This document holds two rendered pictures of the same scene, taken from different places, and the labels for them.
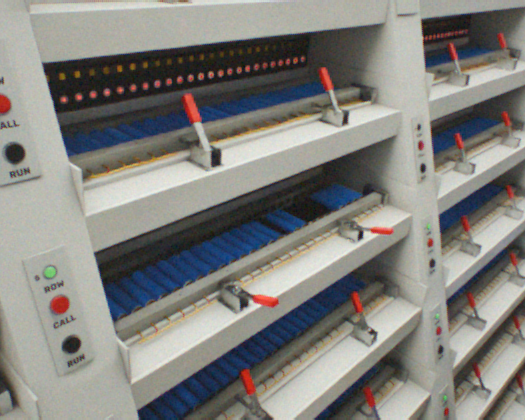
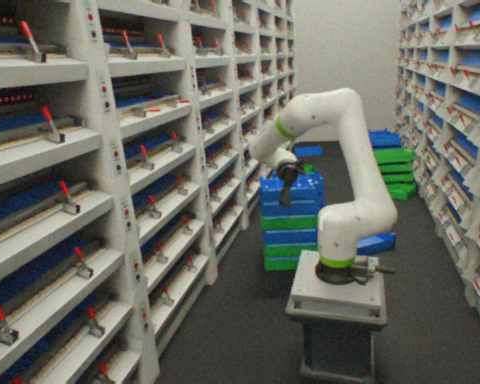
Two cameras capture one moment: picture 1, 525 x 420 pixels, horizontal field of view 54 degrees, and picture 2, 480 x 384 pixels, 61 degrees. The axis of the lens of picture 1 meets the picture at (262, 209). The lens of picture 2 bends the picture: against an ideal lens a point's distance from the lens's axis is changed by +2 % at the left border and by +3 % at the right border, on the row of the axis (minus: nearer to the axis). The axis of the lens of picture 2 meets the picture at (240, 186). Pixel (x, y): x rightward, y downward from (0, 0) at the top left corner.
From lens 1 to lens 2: 0.94 m
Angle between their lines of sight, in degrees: 30
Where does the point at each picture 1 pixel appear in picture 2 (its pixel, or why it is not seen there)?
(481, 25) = (206, 36)
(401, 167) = (186, 83)
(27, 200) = (96, 51)
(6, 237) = (92, 61)
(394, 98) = (183, 53)
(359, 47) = (167, 31)
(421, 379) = (196, 179)
